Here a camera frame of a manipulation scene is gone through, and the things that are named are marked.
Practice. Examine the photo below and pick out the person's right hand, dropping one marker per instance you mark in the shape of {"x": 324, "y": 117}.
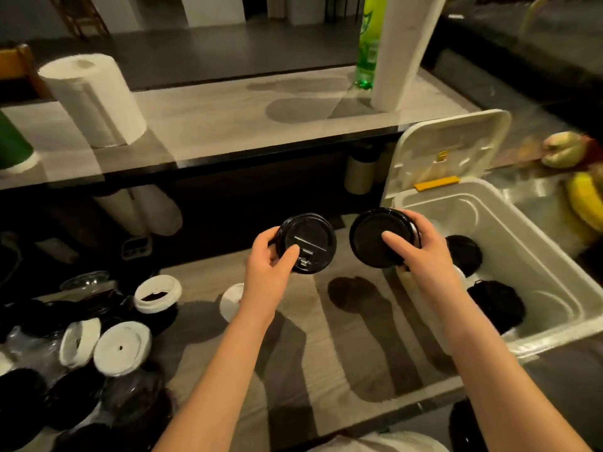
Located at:
{"x": 433, "y": 268}

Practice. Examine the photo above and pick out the person's left hand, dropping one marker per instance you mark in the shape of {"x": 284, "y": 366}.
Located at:
{"x": 264, "y": 287}

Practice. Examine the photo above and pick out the tall stack of black lids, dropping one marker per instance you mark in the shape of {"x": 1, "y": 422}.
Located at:
{"x": 464, "y": 254}

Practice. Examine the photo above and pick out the white cup lid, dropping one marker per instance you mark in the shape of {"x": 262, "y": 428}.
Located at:
{"x": 231, "y": 301}

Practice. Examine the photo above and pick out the black cup lid with plug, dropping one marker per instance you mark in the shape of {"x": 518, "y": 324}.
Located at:
{"x": 497, "y": 305}

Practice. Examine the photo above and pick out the white plastic storage bin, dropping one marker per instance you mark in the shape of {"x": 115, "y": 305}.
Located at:
{"x": 447, "y": 136}

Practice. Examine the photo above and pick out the pile of cup lids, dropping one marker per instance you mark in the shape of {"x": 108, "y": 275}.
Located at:
{"x": 122, "y": 348}

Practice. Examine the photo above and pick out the person's left forearm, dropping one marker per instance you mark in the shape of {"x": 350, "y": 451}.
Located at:
{"x": 216, "y": 395}

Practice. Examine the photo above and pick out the person's right forearm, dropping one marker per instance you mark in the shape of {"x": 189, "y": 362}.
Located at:
{"x": 499, "y": 381}

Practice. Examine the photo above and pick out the person's white shirt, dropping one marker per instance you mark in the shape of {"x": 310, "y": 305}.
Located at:
{"x": 377, "y": 442}

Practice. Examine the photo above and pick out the tall white paper cup stack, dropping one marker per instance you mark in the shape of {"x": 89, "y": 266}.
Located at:
{"x": 405, "y": 51}

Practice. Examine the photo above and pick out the green paper cup stack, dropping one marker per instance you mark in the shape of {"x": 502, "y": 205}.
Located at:
{"x": 14, "y": 145}

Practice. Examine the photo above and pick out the grey wooden table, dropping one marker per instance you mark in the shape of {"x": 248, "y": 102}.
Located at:
{"x": 207, "y": 277}

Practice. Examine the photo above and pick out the small digital timer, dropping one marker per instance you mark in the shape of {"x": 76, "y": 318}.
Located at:
{"x": 136, "y": 248}

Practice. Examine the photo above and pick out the black round base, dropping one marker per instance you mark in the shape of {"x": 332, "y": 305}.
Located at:
{"x": 466, "y": 433}

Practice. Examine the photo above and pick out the yellow fruit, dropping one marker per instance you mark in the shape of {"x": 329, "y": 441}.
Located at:
{"x": 586, "y": 197}

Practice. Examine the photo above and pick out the grey bar counter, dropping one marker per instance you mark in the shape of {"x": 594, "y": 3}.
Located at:
{"x": 212, "y": 112}

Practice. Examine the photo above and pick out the green plastic bottle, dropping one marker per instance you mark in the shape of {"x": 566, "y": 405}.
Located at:
{"x": 370, "y": 42}

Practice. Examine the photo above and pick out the white paper towel roll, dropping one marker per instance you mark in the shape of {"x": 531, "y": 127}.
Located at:
{"x": 94, "y": 98}

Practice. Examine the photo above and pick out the wooden chair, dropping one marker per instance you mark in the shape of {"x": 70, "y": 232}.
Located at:
{"x": 14, "y": 61}

